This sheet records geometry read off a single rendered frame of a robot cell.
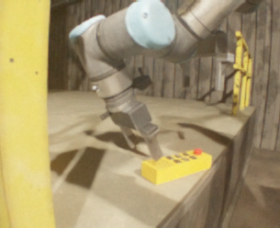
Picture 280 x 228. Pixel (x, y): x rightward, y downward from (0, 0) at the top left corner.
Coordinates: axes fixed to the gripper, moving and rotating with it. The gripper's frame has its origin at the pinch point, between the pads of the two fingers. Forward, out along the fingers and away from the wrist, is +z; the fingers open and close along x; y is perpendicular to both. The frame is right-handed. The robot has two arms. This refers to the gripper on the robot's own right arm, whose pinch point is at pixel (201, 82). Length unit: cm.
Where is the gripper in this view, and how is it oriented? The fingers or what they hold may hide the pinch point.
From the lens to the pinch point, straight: 65.5
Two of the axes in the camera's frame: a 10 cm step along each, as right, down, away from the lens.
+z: -0.4, 9.9, 1.5
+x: 5.5, 1.5, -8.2
